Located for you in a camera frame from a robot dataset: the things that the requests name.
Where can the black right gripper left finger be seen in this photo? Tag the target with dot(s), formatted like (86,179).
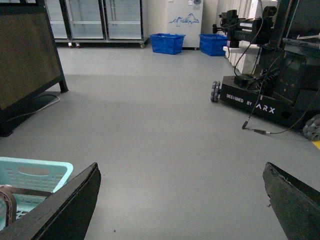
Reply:
(65,215)

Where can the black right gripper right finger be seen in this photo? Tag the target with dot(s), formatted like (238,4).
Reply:
(295,204)

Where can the blue shopping basket left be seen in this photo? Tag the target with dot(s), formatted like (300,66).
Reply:
(165,43)

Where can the glass door refrigerator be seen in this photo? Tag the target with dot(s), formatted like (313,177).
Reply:
(75,22)

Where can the blue shopping basket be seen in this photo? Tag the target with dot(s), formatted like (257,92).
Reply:
(213,44)
(165,43)

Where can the dark wooden cabinet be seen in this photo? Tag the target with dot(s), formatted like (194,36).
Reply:
(29,59)

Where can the white freezer with mountain print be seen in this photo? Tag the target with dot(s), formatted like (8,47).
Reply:
(177,17)

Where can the light blue plastic basket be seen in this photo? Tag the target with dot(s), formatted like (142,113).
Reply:
(34,174)

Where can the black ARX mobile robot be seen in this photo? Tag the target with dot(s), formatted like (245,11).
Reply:
(285,87)

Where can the blue shopping basket right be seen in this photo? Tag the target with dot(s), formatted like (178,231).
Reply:
(213,44)

